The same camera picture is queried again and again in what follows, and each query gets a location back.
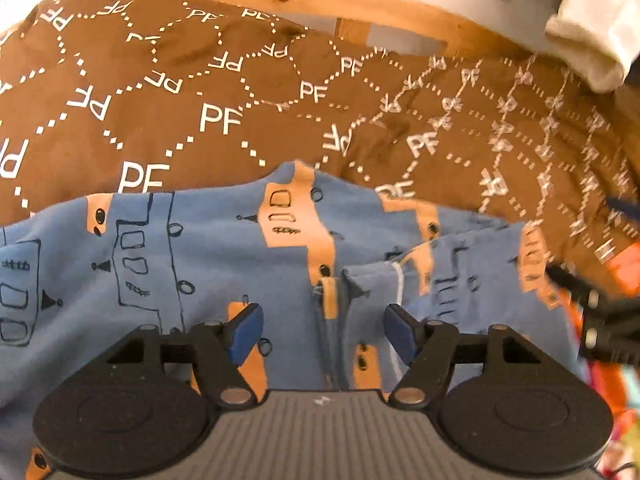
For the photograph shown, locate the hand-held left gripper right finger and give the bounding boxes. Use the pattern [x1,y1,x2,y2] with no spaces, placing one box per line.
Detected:
[383,303,544,408]

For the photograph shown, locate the pink and red patterned cloth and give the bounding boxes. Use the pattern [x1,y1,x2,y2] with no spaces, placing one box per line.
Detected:
[565,245,640,480]

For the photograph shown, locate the blue pants with orange print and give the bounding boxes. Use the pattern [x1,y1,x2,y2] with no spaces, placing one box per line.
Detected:
[0,160,581,480]

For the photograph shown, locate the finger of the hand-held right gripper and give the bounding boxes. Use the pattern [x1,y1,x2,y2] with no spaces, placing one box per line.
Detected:
[546,264,603,311]

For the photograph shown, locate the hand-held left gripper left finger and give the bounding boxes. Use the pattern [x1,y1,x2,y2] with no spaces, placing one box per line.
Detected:
[107,303,266,406]

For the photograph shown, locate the beige hanging cloth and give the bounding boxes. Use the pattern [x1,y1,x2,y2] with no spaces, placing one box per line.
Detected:
[545,0,637,94]

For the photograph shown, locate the wooden bed frame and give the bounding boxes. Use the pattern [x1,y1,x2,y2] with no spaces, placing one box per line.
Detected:
[185,0,576,63]

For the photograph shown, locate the brown printed blanket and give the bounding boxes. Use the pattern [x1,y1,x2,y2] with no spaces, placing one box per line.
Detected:
[0,0,640,306]

